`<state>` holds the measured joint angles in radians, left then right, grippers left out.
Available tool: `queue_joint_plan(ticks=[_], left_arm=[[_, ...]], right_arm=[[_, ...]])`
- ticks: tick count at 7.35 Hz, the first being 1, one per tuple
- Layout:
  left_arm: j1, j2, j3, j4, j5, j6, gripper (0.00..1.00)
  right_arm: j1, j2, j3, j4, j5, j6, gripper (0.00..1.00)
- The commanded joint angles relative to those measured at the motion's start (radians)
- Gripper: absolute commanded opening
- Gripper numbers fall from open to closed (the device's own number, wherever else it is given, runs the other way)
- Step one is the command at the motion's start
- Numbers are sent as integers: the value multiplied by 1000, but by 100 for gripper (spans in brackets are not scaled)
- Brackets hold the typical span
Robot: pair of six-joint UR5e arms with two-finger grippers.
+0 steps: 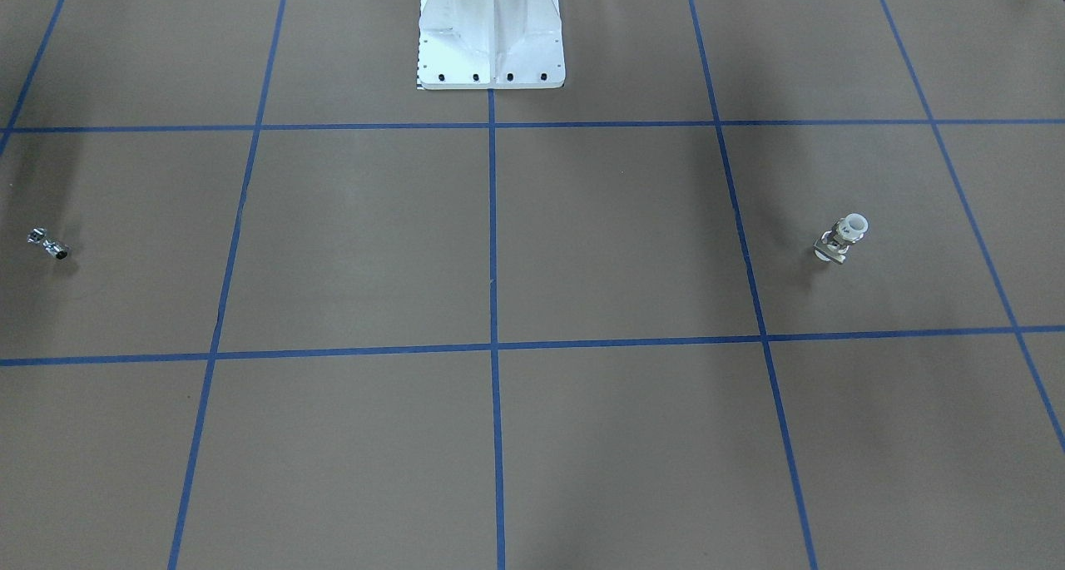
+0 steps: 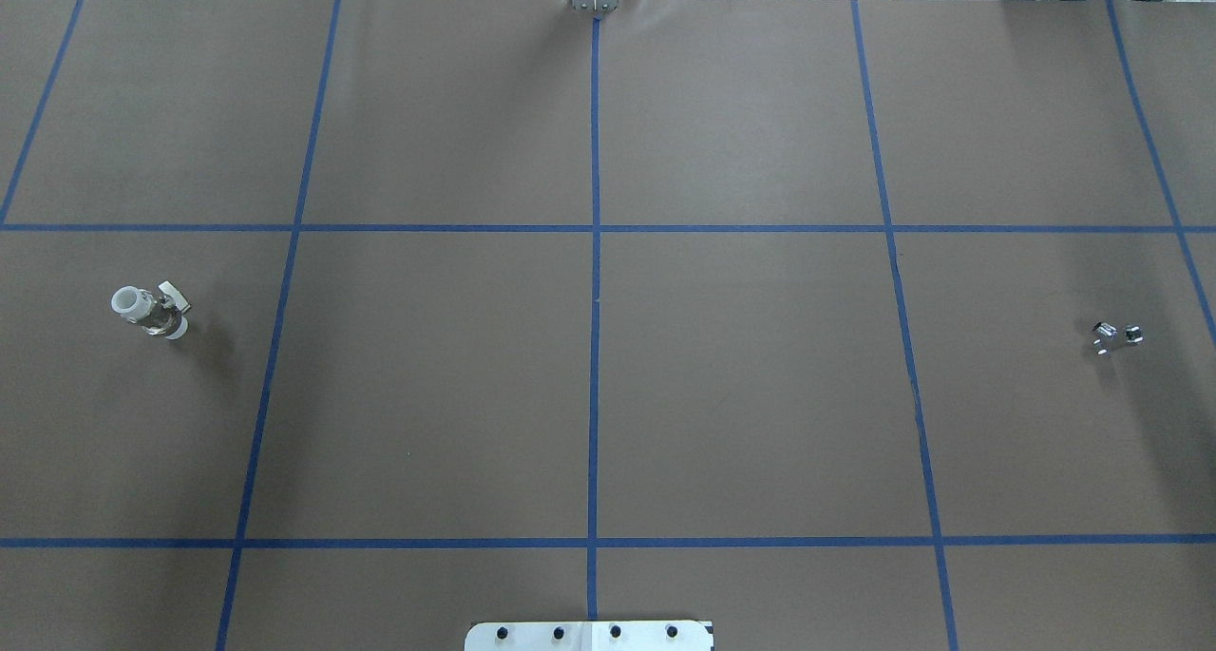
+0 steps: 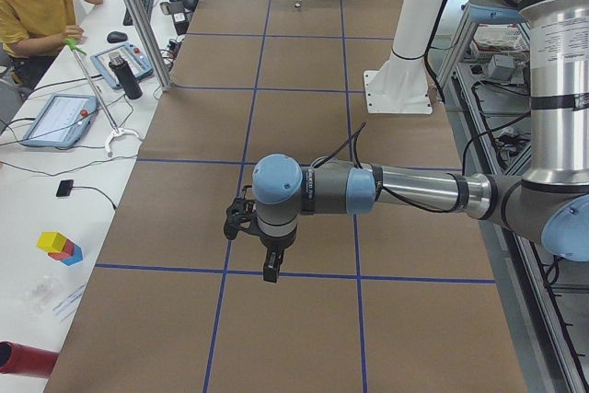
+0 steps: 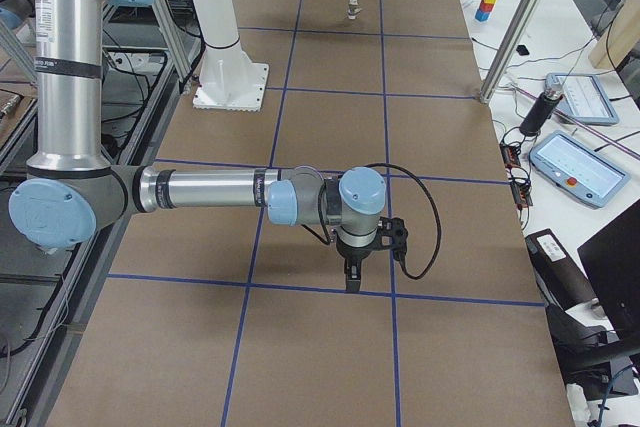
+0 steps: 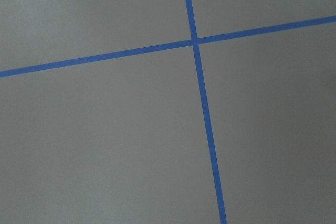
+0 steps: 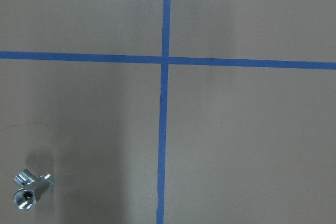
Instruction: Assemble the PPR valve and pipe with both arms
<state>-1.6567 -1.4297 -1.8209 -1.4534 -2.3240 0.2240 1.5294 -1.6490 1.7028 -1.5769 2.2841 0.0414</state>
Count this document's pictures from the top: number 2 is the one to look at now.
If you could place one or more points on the white PPR valve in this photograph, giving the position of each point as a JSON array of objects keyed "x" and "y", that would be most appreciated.
[{"x": 157, "y": 314}]

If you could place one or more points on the small chrome pipe fitting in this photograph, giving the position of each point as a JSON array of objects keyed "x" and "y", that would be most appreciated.
[{"x": 1107, "y": 337}]

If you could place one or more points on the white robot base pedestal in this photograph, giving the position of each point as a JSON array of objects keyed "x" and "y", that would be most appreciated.
[{"x": 592, "y": 635}]

